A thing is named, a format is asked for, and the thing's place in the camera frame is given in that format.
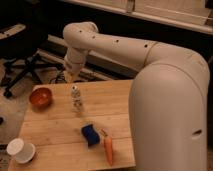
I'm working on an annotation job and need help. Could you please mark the white tapered gripper body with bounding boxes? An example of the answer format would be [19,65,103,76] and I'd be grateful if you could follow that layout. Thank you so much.
[64,63,81,83]

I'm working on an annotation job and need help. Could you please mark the clear plastic bottle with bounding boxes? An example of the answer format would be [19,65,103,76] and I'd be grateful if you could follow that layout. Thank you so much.
[71,85,83,112]

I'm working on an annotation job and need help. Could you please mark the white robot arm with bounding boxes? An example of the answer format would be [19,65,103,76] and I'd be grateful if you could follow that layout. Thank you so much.
[63,22,210,171]

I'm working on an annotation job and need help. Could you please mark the orange bowl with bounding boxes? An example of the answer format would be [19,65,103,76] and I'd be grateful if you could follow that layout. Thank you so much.
[29,87,52,108]

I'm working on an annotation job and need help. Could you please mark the black office chair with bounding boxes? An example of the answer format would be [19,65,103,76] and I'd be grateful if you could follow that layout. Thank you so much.
[0,24,62,98]

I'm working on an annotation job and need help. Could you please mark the blue sponge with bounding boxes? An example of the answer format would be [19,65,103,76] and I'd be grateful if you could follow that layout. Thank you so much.
[81,124,100,147]

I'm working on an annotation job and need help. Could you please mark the orange toy carrot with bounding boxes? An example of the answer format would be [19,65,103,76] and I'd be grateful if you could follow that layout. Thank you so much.
[102,131,113,166]

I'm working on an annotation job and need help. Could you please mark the white plastic cup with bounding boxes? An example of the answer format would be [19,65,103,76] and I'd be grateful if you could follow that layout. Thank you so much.
[6,138,36,164]

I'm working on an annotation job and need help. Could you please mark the black cable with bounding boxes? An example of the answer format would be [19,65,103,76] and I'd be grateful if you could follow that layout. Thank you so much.
[49,68,69,85]

